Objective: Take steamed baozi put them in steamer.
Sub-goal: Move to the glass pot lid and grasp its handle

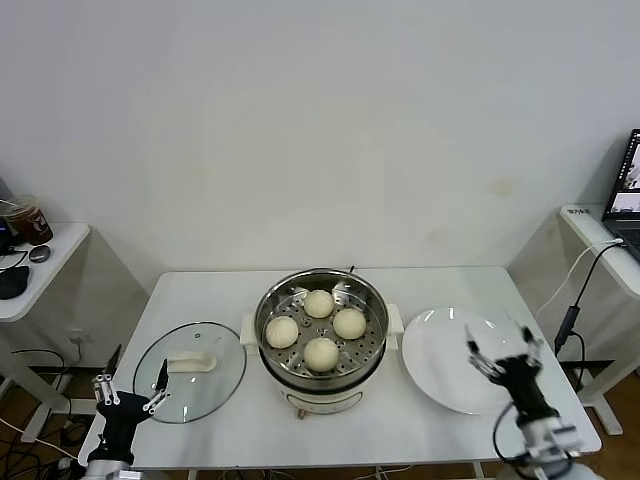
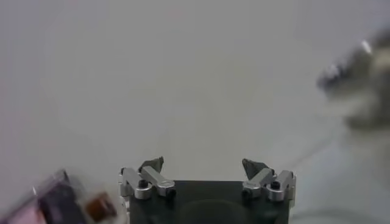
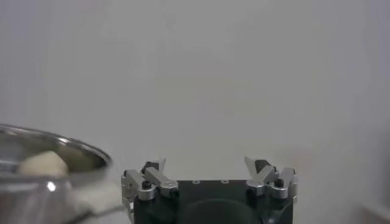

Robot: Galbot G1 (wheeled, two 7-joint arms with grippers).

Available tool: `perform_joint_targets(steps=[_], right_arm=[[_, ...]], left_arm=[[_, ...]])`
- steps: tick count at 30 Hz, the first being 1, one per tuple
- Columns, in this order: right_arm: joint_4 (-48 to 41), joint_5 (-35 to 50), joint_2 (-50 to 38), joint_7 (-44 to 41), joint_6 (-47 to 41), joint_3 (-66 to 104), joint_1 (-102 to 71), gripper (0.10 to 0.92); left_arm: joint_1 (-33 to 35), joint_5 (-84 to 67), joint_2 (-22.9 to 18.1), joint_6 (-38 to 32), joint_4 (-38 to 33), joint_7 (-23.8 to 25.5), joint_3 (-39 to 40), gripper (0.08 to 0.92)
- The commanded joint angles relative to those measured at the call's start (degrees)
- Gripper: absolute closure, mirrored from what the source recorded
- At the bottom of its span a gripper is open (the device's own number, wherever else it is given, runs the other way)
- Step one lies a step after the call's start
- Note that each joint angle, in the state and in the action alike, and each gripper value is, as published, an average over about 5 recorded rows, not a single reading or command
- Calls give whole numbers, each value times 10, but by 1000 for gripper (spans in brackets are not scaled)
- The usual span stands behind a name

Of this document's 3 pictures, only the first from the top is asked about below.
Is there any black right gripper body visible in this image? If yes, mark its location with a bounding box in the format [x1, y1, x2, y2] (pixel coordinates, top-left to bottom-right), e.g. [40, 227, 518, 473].
[491, 354, 562, 427]

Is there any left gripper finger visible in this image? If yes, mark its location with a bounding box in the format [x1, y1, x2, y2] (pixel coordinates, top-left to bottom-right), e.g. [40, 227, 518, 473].
[140, 358, 172, 414]
[91, 343, 123, 408]

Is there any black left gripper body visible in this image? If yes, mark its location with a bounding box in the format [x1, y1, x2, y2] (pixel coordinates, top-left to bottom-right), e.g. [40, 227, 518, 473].
[95, 391, 152, 450]

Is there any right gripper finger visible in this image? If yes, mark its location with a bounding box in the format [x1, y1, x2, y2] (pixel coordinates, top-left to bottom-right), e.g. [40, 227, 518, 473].
[519, 324, 546, 372]
[464, 323, 506, 385]

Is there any cream steamed baozi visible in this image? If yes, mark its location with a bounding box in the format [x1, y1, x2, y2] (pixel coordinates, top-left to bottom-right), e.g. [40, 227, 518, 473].
[332, 308, 368, 341]
[303, 337, 340, 374]
[265, 316, 300, 350]
[303, 288, 335, 319]

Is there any stainless steel steamer basket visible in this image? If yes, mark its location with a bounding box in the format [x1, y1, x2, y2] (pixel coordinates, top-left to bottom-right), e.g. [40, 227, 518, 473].
[241, 267, 405, 381]

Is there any white round plate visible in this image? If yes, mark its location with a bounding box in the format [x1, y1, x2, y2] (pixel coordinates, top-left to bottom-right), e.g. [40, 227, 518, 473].
[401, 306, 527, 416]

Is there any glass pot lid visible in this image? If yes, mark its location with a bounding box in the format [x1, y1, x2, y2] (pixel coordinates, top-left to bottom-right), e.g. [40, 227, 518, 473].
[132, 321, 248, 425]

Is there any white side desk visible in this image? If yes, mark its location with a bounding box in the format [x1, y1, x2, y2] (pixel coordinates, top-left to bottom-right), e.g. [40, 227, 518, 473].
[0, 222, 92, 442]
[507, 203, 640, 437]

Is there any cream electric cooker base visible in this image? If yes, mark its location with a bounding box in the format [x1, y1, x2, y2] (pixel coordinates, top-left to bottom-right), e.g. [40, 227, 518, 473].
[259, 344, 389, 419]

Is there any plastic iced coffee cup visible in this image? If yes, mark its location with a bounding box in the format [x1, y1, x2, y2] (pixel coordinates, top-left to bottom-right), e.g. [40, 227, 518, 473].
[2, 193, 55, 246]

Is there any black cable with adapter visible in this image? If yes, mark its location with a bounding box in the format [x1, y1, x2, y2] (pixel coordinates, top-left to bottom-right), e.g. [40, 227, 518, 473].
[553, 243, 627, 394]

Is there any white wall socket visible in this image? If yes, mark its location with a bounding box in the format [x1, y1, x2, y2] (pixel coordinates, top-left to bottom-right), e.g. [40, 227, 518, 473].
[65, 327, 97, 347]

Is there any white charging cable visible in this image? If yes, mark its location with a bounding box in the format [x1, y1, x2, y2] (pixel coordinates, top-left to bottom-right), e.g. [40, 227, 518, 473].
[537, 238, 626, 319]

